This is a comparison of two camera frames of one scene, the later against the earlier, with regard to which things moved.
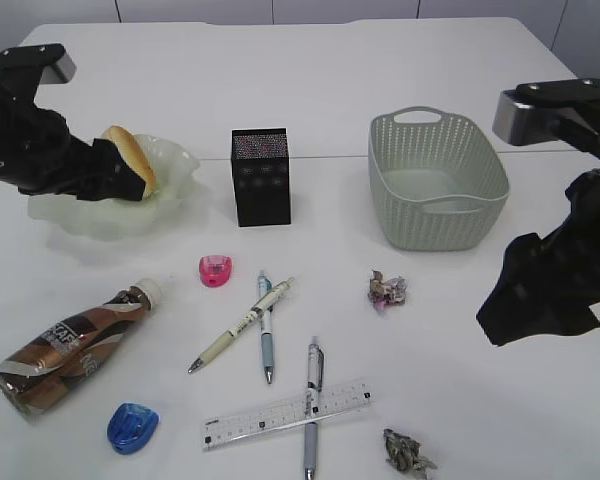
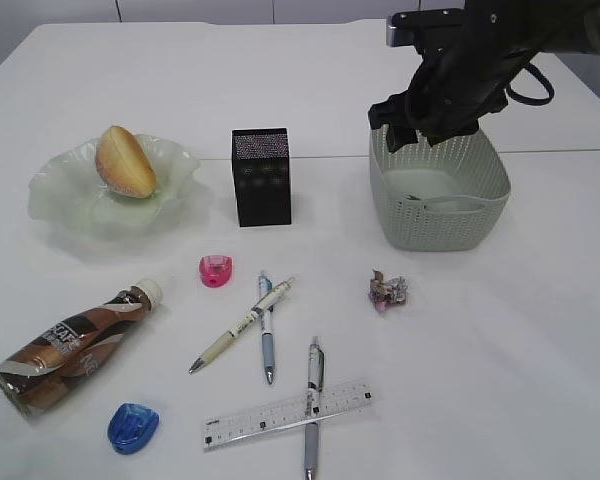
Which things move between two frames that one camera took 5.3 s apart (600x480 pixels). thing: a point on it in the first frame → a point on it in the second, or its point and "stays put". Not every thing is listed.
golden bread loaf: [133, 155] stays put
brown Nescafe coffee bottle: [69, 353] stays put
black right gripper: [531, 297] → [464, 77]
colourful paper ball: [386, 292] stays put
